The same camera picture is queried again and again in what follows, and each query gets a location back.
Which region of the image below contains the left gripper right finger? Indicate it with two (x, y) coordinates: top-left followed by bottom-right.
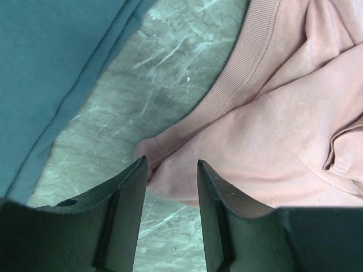
(197, 159), (284, 272)

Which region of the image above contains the pink t shirt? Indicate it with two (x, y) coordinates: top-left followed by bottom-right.
(134, 1), (362, 207)

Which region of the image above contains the folded blue t shirt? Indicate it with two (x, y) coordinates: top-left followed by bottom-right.
(1, 1), (153, 204)

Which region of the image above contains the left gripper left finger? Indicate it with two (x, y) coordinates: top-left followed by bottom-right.
(33, 155), (149, 272)

